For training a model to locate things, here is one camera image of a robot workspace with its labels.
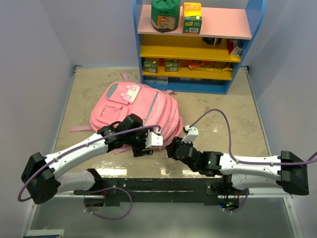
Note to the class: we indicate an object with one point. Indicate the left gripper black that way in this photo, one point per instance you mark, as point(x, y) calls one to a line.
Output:
point(138, 151)

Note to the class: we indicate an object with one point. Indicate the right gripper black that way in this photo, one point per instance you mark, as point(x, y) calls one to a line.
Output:
point(171, 148)

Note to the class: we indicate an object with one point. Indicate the pink student backpack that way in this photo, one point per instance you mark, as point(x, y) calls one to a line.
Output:
point(153, 106)

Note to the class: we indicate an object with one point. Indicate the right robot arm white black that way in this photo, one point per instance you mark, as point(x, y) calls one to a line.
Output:
point(286, 171)

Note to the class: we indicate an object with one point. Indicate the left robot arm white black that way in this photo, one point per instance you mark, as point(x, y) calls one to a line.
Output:
point(44, 176)

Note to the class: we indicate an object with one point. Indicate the teal tissue pack stack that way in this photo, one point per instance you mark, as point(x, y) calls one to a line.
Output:
point(159, 80)

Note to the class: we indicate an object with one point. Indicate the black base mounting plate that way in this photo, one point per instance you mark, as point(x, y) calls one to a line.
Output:
point(165, 190)

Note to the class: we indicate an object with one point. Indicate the green box left lower shelf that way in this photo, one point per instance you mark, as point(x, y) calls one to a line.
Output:
point(151, 65)

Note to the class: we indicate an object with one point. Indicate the green box right lower shelf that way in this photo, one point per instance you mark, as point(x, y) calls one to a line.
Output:
point(171, 65)

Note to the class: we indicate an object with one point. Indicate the yellow snack packet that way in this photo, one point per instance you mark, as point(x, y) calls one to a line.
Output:
point(214, 69)

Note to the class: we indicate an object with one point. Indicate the orange snack packet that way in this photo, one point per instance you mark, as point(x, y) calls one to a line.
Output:
point(193, 64)

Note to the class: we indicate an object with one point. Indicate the blue kids shelf unit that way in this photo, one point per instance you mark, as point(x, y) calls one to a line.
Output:
point(225, 23)

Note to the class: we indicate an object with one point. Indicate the red white box on shelf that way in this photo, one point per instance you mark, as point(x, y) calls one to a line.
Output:
point(235, 47)

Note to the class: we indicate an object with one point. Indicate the black object middle shelf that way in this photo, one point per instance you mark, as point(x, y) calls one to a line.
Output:
point(212, 41)

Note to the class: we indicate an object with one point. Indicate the green cylindrical package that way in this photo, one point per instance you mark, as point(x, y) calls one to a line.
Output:
point(165, 15)

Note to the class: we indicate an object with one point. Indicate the yellow green box top shelf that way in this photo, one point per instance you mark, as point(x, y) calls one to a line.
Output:
point(192, 22)

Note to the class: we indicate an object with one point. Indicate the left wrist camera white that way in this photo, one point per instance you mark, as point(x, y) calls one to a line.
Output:
point(153, 140)

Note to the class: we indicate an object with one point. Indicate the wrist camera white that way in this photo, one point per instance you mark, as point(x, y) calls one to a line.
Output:
point(191, 134)
point(153, 140)

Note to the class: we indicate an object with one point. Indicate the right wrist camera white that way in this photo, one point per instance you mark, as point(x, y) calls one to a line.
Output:
point(191, 134)

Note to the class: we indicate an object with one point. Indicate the aluminium frame rail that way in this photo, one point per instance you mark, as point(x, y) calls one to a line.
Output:
point(272, 196)

